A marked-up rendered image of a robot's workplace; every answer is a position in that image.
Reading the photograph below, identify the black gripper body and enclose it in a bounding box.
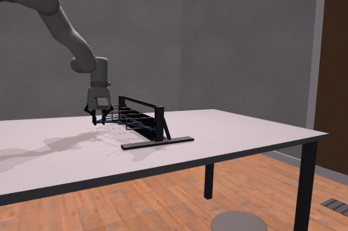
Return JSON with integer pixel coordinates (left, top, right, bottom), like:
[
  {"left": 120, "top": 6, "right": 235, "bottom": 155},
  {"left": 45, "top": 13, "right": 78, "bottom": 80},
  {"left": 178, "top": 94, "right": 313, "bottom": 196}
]
[{"left": 87, "top": 87, "right": 111, "bottom": 110}]

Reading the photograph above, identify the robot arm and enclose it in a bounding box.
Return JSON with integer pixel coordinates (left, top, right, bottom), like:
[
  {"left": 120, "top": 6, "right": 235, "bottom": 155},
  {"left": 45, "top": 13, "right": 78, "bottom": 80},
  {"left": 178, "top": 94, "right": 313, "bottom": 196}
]
[{"left": 0, "top": 0, "right": 111, "bottom": 109}]

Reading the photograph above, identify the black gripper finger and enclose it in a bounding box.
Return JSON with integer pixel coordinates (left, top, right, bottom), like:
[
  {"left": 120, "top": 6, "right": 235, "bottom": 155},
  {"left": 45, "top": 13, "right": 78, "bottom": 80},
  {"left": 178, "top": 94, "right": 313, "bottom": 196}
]
[
  {"left": 102, "top": 105, "right": 114, "bottom": 121},
  {"left": 84, "top": 104, "right": 96, "bottom": 126}
]

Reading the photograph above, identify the dark grey rack with patch panel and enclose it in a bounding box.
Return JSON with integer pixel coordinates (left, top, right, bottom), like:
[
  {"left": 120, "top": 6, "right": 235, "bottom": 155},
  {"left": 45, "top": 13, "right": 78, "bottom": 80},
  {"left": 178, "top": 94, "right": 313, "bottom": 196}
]
[{"left": 106, "top": 96, "right": 194, "bottom": 150}]

